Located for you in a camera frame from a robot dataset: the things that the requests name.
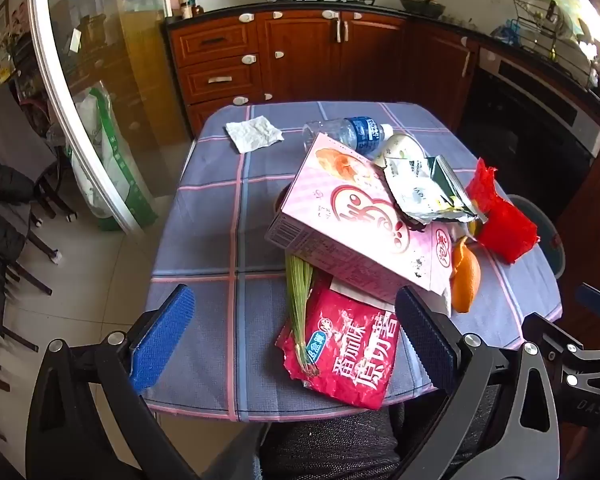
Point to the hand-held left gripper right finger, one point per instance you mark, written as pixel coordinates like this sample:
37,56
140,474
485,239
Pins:
425,340

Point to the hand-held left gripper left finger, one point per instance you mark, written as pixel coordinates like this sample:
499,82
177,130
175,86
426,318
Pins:
162,342

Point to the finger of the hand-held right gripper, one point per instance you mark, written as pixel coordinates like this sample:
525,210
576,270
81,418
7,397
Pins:
587,390
597,297

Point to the red chip packet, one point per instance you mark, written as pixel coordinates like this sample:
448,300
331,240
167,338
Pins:
350,355

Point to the grey trash bin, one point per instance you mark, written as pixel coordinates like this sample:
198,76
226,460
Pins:
545,240

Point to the green corn husk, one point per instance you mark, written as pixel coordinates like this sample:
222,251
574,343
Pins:
300,300

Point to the orange peel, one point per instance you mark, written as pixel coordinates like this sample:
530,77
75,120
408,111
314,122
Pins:
465,275

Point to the red plastic bag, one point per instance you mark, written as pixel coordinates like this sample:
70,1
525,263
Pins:
505,225

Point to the person's grey trousers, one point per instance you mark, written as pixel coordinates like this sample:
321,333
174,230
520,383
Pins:
330,450

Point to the pink cardboard box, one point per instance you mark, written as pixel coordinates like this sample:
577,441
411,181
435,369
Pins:
340,220

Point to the silver green snack wrapper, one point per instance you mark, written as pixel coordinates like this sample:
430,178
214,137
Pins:
420,190

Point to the blue plaid tablecloth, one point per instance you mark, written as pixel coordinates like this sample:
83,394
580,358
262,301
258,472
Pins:
220,200

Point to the brown coconut shell bowl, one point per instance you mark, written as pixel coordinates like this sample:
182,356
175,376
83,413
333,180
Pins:
281,199

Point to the dark chair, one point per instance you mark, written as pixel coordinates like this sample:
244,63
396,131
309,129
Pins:
47,195

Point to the green white sack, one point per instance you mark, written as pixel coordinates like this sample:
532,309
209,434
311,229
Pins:
105,160

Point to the white paper cup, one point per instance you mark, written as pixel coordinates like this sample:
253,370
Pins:
402,147

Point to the built-in black oven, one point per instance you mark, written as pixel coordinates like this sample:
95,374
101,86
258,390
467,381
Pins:
525,110

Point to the black jacket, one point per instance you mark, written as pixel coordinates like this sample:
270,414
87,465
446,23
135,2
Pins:
0,220

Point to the clear plastic water bottle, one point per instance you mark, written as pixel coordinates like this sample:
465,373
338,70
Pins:
360,132

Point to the flat white paper napkin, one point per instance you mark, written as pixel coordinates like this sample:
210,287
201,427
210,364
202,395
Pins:
254,133

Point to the white framed glass door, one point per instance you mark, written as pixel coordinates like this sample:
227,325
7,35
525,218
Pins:
120,60

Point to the small brown bottle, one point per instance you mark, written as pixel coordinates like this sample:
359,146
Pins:
198,11

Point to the dark wok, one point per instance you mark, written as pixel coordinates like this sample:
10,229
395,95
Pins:
422,6

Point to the white cabinet safety locks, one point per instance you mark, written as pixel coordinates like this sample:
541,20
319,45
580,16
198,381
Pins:
246,17

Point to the white condiment bottle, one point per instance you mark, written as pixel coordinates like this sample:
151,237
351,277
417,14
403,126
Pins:
186,7

